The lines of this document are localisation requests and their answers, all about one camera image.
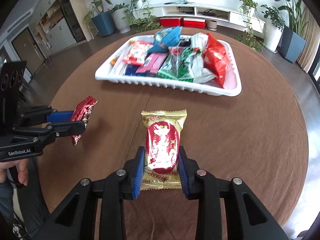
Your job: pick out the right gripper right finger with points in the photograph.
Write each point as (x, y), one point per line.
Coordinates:
(246, 216)

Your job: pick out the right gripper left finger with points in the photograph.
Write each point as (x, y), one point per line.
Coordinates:
(74, 217)

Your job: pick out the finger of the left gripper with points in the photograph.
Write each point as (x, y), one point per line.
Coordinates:
(59, 116)
(65, 129)

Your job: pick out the small red foil pack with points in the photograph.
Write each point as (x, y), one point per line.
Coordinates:
(84, 110)

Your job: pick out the white long snack pack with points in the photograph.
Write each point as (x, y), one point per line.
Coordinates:
(119, 67)

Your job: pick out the blue cookie pack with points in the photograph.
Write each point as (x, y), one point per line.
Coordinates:
(131, 70)

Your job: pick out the gold red pie pack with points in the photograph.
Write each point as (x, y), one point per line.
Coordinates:
(163, 134)

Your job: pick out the red white fruit snack pack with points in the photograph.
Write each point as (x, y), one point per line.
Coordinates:
(137, 53)

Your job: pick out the pink snack bar wrapper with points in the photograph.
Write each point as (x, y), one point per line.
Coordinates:
(153, 63)

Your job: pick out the green seaweed snack pack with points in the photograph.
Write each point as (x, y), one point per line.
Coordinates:
(177, 65)

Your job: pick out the panda cartoon snack bag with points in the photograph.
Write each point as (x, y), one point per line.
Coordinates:
(166, 38)

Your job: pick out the pale green snack bag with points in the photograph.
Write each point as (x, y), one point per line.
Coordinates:
(200, 72)

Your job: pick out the red chip bag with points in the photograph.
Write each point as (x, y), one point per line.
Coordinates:
(216, 59)

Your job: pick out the orange snack bar wrapper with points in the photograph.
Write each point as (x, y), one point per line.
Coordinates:
(113, 61)

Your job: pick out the black snack bag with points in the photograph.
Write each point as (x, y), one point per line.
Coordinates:
(184, 42)

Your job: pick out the person's left forearm sleeve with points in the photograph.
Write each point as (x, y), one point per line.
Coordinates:
(6, 202)

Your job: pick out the person's left hand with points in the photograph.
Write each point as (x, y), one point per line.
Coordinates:
(22, 170)

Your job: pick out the white shelf cabinet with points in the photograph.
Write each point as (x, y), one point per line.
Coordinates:
(54, 26)

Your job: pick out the tall plant blue pot left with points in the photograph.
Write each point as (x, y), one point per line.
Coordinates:
(100, 19)

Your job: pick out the plant in white ribbed pot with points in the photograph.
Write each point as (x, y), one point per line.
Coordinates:
(119, 16)

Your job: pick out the trailing plant on console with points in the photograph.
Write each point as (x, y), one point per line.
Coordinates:
(140, 16)

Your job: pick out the white plastic tray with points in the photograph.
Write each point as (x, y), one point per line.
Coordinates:
(232, 85)

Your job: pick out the left red storage box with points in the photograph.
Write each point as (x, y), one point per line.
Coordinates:
(170, 21)

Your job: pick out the red storage box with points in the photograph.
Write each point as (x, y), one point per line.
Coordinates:
(170, 21)
(194, 23)

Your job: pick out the right red storage box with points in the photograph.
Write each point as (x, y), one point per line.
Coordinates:
(194, 23)

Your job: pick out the small beige pot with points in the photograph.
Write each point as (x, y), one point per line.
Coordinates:
(211, 25)

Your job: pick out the trailing plant right console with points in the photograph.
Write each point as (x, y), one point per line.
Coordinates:
(248, 8)

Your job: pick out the large plant blue pot right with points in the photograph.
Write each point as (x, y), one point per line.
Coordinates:
(292, 42)

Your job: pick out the beige curtain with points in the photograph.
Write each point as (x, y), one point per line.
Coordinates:
(310, 34)

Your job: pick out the plant in white pot right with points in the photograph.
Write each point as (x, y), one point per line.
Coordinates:
(273, 28)

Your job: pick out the white tv console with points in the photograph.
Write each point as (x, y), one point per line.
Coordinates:
(224, 17)

